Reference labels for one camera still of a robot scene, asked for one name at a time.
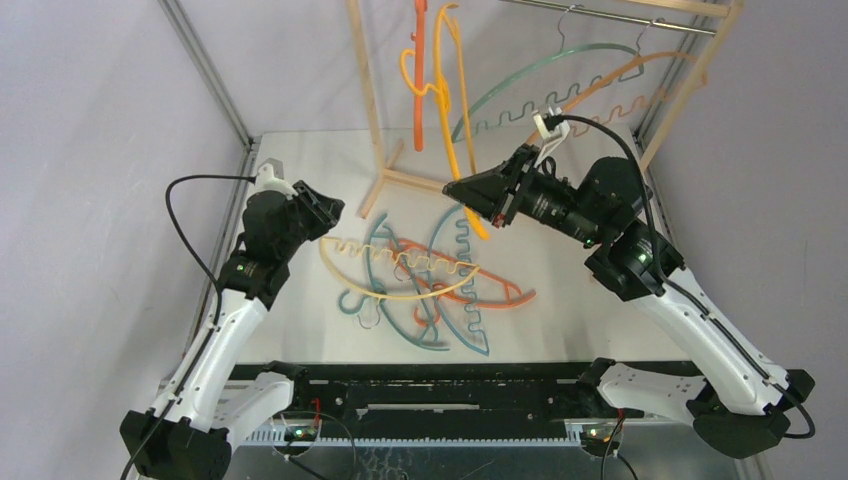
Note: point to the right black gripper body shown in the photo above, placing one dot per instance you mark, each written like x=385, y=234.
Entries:
x=515, y=192

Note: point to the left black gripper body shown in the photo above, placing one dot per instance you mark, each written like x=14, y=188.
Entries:
x=299, y=232

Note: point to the yellow-orange plastic hanger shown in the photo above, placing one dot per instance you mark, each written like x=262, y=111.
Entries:
x=439, y=88

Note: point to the pale green wavy hanger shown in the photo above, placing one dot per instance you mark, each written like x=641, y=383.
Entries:
x=506, y=116

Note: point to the light orange wavy hanger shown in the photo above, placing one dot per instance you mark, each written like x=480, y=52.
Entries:
x=630, y=70

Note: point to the orange plastic hanger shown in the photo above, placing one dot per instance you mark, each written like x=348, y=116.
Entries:
x=512, y=296
x=418, y=36

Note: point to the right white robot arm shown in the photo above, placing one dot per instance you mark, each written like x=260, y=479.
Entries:
x=738, y=402

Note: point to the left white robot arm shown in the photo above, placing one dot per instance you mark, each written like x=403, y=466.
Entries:
x=188, y=433

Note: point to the blue wavy hanger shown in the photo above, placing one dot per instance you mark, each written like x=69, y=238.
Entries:
x=466, y=323

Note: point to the pale yellow wavy hanger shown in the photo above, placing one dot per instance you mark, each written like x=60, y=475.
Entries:
x=328, y=245

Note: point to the teal plastic hanger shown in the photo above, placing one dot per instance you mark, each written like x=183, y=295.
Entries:
x=424, y=313

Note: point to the metal hanging rod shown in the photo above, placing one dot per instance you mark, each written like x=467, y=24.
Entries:
x=616, y=17

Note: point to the left circuit board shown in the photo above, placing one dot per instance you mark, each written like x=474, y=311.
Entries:
x=300, y=434

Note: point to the circuit board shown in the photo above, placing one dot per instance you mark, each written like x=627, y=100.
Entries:
x=300, y=434
x=599, y=442

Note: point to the right circuit board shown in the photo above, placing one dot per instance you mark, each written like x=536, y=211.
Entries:
x=599, y=442

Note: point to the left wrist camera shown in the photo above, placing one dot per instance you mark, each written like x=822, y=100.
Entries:
x=270, y=177

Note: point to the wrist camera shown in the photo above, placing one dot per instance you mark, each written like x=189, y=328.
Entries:
x=552, y=129
x=270, y=177

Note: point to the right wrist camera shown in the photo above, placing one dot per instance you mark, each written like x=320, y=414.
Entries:
x=552, y=129

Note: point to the right aluminium frame post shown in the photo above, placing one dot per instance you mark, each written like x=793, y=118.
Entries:
x=655, y=124

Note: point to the aluminium frame post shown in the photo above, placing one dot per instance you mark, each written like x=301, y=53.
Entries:
x=655, y=124
x=177, y=15

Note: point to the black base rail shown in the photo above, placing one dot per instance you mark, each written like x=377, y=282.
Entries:
x=474, y=403

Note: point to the left aluminium frame post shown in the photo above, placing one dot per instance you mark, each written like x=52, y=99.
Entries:
x=177, y=15

